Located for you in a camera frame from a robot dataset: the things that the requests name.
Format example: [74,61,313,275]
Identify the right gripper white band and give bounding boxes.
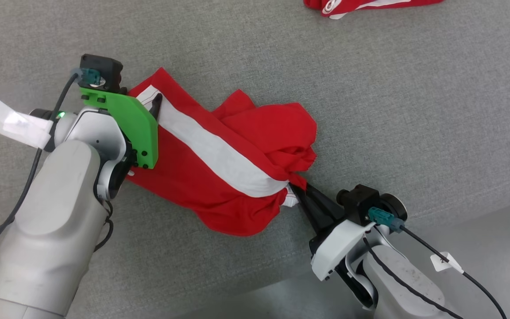
[290,183,377,282]

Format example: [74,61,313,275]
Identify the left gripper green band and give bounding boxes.
[79,86,163,170]

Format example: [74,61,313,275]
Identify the red shorts with white stripe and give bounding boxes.
[124,67,318,237]

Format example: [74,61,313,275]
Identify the red white basketball jersey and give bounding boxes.
[304,0,445,20]

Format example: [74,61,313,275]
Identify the grey fabric sofa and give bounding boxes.
[0,0,510,319]

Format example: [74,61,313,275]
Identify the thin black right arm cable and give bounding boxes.
[363,237,455,319]

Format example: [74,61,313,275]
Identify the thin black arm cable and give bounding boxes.
[363,237,455,319]
[93,202,115,253]

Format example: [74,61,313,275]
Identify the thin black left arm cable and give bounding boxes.
[93,202,115,253]

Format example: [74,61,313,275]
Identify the white tag on right cable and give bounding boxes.
[430,252,464,274]

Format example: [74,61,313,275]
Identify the left camera cable teal plug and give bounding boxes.
[0,69,98,271]

